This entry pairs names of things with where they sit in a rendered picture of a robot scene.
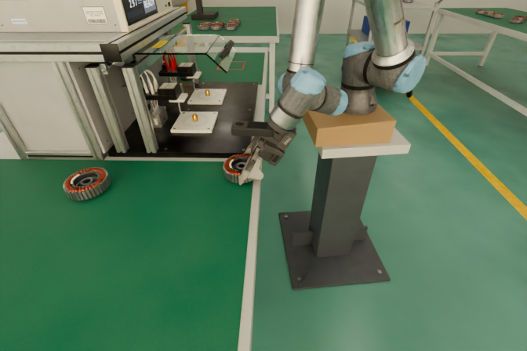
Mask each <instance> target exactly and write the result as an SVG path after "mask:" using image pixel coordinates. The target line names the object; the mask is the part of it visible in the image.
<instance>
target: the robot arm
mask: <svg viewBox="0 0 527 351"><path fill-rule="evenodd" d="M364 3H365V10H366V13H367V17H368V21H369V26H370V30H371V34H372V37H373V41H371V42H357V43H353V44H350V45H348V46H347V47H346V48H345V50H344V55H343V71H342V81H341V87H340V89H339V88H337V87H333V86H330V85H327V84H326V80H325V78H324V77H323V76H322V75H321V74H319V73H318V72H317V71H316V70H313V65H314V57H315V53H316V48H317V44H318V35H319V31H320V26H321V21H322V14H323V9H324V4H325V0H296V7H295V13H294V19H293V30H292V36H291V42H290V48H289V59H288V65H287V71H286V72H285V73H284V74H283V75H282V76H281V77H280V79H279V80H278V90H279V92H280V93H281V94H282V96H281V97H280V99H279V100H278V102H277V103H276V104H275V106H274V108H273V110H272V111H271V113H270V115H269V117H268V119H267V122H262V121H234V122H233V125H232V126H231V134H232V135H233V136H255V137H254V138H253V140H252V142H251V143H250V144H249V146H248V147H247V149H246V151H245V153H244V154H252V156H250V157H249V159H248V161H247V162H246V164H245V167H244V168H243V170H242V173H241V175H240V176H239V185H242V184H243V182H244V181H245V179H246V178H248V179H257V180H261V179H262V178H263V177H264V174H263V173H262V172H261V171H260V166H261V163H262V161H261V160H260V159H259V158H258V157H261V158H263V160H265V161H268V163H269V164H271V165H273V166H276V165H277V163H278V162H279V161H280V160H281V159H282V157H283V156H284V155H285V149H286V148H287V147H288V145H289V144H290V143H291V142H292V141H293V139H294V138H295V136H296V128H295V127H296V125H297V123H298V122H299V121H300V119H301V118H302V117H303V115H304V114H305V113H306V111H307V110H312V111H315V112H319V113H323V114H327V115H339V114H342V113H345V114H352V115H363V114H371V113H372V112H374V111H375V110H376V106H377V100H376V93H375V86H377V87H381V88H383V89H388V90H391V91H393V92H399V93H407V92H409V91H411V90H412V89H413V88H414V87H415V86H416V85H417V83H418V82H419V80H420V79H421V77H422V75H423V73H424V70H425V67H426V58H425V57H424V56H422V55H421V54H419V55H416V51H415V45H414V44H413V42H412V41H411V40H408V39H407V32H406V26H405V15H404V9H403V2H402V0H364ZM278 159H279V160H278ZM276 161H277V163H276Z"/></svg>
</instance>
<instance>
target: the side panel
mask: <svg viewBox="0 0 527 351"><path fill-rule="evenodd" d="M0 127H1V129H2V131H3V132H4V133H5V135H6V137H7V138H8V140H9V141H10V143H11V144H12V146H13V148H14V149H15V151H16V152H17V154H18V155H19V157H20V159H25V158H26V159H46V160H98V159H100V160H104V159H105V157H106V156H107V153H105V154H103V152H102V150H101V149H100V145H99V143H98V141H97V139H96V136H95V133H94V131H93V128H92V126H91V124H90V122H89V119H88V117H87V114H86V112H85V109H84V107H83V105H82V101H81V100H80V98H79V95H78V92H77V90H76V88H75V85H74V82H73V81H72V79H71V76H70V73H69V71H68V69H67V66H66V63H65V62H0Z"/></svg>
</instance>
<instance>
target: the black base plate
mask: <svg viewBox="0 0 527 351"><path fill-rule="evenodd" d="M180 83H182V84H183V89H184V93H187V94H188V96H187V98H186V99H185V101H184V102H183V103H182V102H180V109H181V112H182V111H185V112H218V117H217V119H216V123H215V125H214V128H213V131H212V133H175V132H171V131H170V130H171V128H172V127H173V125H174V123H175V122H176V120H177V118H178V117H179V114H180V112H179V108H178V104H177V102H169V101H168V100H158V105H159V106H165V108H166V112H167V115H168V119H167V121H166V122H165V124H164V125H163V126H162V128H154V133H155V136H156V139H157V142H158V150H157V152H156V153H152V152H150V153H147V150H146V147H145V145H144V140H143V137H142V135H141V131H140V127H139V124H138V121H137V119H135V121H134V122H133V123H132V124H131V125H130V126H129V127H128V128H127V129H126V131H125V137H126V139H127V142H128V144H129V149H128V150H127V152H126V153H122V151H121V153H117V150H116V149H115V146H114V145H113V146H112V147H111V148H110V150H109V151H108V154H109V157H197V158H229V157H231V156H233V155H235V154H236V155H237V154H239V155H240V154H244V153H245V151H246V149H247V147H248V146H249V144H250V143H251V141H252V137H251V136H233V135H232V134H231V126H232V125H233V122H234V121H254V116H255V109H256V97H257V90H258V82H199V83H198V84H196V83H195V84H194V86H195V88H196V89H226V90H227V92H226V95H225V97H224V101H223V103H222V105H215V104H187V101H188V100H189V99H190V97H191V95H192V93H193V91H194V88H193V84H192V82H180Z"/></svg>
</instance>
